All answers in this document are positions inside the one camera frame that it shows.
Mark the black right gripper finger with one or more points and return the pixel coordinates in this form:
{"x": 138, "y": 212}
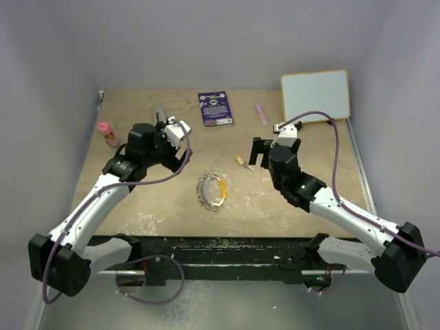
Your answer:
{"x": 259, "y": 147}
{"x": 265, "y": 162}

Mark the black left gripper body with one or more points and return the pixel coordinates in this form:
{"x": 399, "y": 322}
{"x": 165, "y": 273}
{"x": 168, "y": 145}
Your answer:
{"x": 166, "y": 150}

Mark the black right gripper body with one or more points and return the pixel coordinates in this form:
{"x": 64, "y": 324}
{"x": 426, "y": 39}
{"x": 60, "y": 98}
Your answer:
{"x": 294, "y": 148}

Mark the key with yellow tag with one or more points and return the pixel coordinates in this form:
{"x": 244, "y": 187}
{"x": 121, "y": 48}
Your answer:
{"x": 243, "y": 164}

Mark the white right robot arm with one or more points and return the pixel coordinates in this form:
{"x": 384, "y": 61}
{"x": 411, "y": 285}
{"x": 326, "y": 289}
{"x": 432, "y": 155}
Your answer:
{"x": 394, "y": 253}

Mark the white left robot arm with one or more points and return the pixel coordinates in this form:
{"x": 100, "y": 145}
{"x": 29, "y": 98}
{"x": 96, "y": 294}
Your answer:
{"x": 63, "y": 259}

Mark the pink eraser stick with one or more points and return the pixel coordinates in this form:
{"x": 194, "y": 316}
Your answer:
{"x": 262, "y": 115}

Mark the grey black stapler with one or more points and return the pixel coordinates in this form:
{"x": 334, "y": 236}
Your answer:
{"x": 159, "y": 114}

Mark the purple printed card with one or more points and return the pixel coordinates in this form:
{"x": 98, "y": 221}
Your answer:
{"x": 215, "y": 109}

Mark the pink capped small bottle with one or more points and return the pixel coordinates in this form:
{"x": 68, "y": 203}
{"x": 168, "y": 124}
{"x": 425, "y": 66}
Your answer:
{"x": 106, "y": 130}

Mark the small whiteboard on stand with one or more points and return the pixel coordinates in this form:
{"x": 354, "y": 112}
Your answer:
{"x": 326, "y": 91}

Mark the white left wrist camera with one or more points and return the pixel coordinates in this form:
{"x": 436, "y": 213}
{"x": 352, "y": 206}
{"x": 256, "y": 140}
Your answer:
{"x": 174, "y": 131}

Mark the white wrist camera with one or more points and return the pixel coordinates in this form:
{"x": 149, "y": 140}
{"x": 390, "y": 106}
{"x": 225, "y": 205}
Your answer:
{"x": 174, "y": 131}
{"x": 286, "y": 136}

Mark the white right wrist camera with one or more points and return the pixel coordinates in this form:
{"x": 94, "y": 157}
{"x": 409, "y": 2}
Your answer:
{"x": 286, "y": 136}

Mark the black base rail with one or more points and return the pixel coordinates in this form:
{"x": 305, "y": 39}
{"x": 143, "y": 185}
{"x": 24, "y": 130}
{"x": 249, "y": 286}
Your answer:
{"x": 228, "y": 259}

